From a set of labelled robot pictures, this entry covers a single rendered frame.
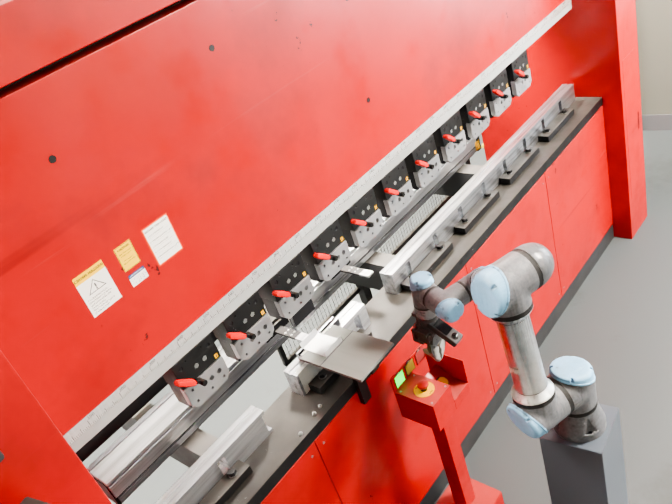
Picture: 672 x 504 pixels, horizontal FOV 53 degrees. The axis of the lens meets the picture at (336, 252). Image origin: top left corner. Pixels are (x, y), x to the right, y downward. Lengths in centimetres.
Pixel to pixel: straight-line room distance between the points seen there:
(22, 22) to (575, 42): 279
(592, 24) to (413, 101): 139
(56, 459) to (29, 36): 87
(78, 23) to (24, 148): 30
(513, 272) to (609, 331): 196
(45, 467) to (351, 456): 118
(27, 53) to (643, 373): 278
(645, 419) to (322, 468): 149
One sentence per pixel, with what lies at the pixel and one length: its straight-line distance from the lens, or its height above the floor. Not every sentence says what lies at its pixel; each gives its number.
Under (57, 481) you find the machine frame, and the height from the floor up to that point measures 147.
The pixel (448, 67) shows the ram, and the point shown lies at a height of 152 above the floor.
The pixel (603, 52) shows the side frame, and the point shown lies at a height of 111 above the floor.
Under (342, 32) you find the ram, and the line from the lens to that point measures 224.
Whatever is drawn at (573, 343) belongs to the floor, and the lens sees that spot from 357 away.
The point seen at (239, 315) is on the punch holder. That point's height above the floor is 132.
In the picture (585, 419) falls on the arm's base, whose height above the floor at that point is 85.
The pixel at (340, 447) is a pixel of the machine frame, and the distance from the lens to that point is 237.
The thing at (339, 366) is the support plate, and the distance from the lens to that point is 219.
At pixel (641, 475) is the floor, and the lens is 304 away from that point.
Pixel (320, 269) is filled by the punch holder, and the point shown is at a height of 124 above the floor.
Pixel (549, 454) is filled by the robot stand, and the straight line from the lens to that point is 220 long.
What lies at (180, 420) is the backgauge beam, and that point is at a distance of 234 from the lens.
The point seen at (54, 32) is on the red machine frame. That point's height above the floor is 221.
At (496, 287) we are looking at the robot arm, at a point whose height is 140.
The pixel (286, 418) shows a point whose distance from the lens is 229.
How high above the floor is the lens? 241
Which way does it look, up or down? 31 degrees down
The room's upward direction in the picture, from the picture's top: 19 degrees counter-clockwise
